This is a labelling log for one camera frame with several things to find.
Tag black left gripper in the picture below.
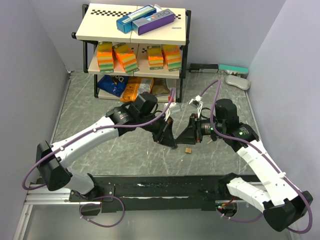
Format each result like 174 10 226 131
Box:
138 113 177 149

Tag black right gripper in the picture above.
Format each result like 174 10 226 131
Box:
174 113 226 145

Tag brass padlock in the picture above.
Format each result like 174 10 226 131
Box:
185 144 192 154

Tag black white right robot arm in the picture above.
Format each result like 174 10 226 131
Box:
176 99 313 232

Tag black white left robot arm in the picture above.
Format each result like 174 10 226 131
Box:
36 92 178 201

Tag black-headed keys on table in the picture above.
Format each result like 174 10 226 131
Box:
207 138 218 144

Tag brown snack bag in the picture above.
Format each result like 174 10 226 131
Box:
150 78 170 96

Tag black flat box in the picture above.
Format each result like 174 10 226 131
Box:
189 63 219 74

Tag orange snack bag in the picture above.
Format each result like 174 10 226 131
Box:
120 76 154 103

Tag sponge pack far right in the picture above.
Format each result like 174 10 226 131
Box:
162 44 182 72

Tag sponge pack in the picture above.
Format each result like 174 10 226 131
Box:
162 44 182 72
147 45 164 70
96 42 115 73
112 42 140 74

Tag teal white box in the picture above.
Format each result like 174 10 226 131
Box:
217 64 249 78

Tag blue chips bag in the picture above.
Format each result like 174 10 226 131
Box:
97 75 129 97

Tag three-tier shelf rack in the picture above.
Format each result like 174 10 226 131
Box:
71 3 192 103

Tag sponge pack far left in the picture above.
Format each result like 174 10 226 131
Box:
96 42 115 73

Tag purple box on shelf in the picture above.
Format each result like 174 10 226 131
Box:
132 8 176 36

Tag blue box on shelf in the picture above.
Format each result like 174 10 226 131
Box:
116 4 157 34

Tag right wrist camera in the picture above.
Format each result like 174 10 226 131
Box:
188 95 204 117

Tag aluminium rail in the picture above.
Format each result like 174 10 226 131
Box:
13 182 83 240

